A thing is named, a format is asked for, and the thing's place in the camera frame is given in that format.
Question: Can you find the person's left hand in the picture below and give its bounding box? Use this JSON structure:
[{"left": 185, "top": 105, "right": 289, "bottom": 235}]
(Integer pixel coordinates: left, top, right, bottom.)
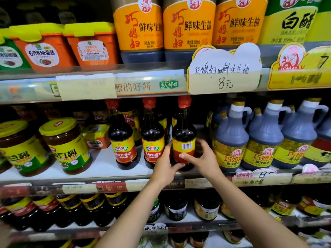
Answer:
[{"left": 150, "top": 141, "right": 186, "bottom": 189}]

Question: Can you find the large cloud shaped price sign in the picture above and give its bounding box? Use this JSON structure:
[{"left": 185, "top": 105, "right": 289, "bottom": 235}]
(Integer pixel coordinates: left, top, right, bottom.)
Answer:
[{"left": 187, "top": 42, "right": 262, "bottom": 95}]

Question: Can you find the person's right forearm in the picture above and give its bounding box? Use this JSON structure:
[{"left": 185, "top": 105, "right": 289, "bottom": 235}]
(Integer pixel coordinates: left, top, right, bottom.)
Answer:
[{"left": 212, "top": 170, "right": 308, "bottom": 248}]

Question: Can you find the yellow hanging price sign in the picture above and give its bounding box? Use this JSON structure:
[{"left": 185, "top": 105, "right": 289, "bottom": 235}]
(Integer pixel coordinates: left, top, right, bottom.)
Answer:
[{"left": 267, "top": 43, "right": 331, "bottom": 91}]

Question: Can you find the person's left forearm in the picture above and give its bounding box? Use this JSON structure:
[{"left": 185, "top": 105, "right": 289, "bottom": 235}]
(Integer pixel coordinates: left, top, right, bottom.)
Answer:
[{"left": 94, "top": 178, "right": 166, "bottom": 248}]

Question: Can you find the green tub yellow lid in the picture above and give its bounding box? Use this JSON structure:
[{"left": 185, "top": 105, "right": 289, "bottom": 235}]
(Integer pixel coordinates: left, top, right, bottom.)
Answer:
[
  {"left": 50, "top": 1, "right": 78, "bottom": 25},
  {"left": 17, "top": 2, "right": 47, "bottom": 25},
  {"left": 0, "top": 28, "right": 31, "bottom": 71}
]

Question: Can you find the row of olive label bottles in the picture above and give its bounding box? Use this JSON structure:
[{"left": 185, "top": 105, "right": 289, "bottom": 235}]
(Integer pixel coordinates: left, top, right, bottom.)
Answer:
[{"left": 205, "top": 94, "right": 331, "bottom": 173}]

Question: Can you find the small cloud shaped price sign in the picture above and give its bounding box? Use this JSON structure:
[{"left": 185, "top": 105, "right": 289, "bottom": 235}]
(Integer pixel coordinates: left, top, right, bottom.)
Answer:
[
  {"left": 292, "top": 163, "right": 331, "bottom": 184},
  {"left": 232, "top": 167, "right": 294, "bottom": 188}
]

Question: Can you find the row of yellow label jugs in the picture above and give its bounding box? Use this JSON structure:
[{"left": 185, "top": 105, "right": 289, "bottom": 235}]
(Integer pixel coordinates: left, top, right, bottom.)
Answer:
[{"left": 257, "top": 0, "right": 331, "bottom": 45}]

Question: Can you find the handwritten white price tag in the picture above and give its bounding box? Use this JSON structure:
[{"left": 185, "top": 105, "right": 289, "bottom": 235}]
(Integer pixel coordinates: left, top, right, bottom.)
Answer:
[{"left": 143, "top": 223, "right": 169, "bottom": 235}]

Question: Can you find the row of large dark bottles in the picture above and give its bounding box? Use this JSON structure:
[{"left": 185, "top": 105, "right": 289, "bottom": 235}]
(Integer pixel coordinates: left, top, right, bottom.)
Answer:
[{"left": 0, "top": 187, "right": 331, "bottom": 231}]

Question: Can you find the yellow label soy sauce bottle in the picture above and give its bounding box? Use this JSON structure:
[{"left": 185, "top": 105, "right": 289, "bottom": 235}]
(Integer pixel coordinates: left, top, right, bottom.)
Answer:
[
  {"left": 11, "top": 105, "right": 37, "bottom": 121},
  {"left": 39, "top": 103, "right": 61, "bottom": 121},
  {"left": 121, "top": 99, "right": 142, "bottom": 147}
]

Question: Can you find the vinegar bottle red cap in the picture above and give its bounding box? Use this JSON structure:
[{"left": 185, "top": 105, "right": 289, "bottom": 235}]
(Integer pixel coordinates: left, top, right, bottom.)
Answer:
[
  {"left": 92, "top": 104, "right": 109, "bottom": 125},
  {"left": 72, "top": 105, "right": 90, "bottom": 127}
]

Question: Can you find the person's right hand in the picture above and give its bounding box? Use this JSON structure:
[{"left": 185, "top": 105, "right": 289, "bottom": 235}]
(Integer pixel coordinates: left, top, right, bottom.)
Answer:
[{"left": 178, "top": 138, "right": 224, "bottom": 181}]

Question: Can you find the row of short sauce jars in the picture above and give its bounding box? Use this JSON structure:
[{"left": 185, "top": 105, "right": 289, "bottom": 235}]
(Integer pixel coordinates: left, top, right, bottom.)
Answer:
[{"left": 59, "top": 228, "right": 249, "bottom": 248}]

